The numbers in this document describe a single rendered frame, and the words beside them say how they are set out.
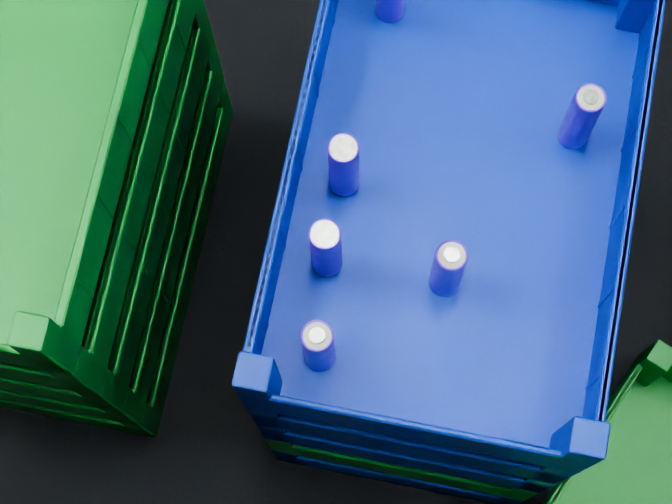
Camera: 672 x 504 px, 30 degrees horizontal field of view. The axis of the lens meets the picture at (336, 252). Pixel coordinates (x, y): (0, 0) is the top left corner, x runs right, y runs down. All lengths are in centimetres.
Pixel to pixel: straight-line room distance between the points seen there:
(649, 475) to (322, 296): 42
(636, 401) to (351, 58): 43
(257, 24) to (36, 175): 43
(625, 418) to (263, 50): 46
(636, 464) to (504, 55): 42
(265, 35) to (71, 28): 37
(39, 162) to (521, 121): 30
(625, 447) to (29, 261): 54
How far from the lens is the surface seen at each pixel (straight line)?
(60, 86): 82
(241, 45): 117
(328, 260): 72
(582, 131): 76
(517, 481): 86
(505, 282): 76
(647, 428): 109
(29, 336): 69
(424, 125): 79
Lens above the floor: 106
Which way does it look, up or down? 75 degrees down
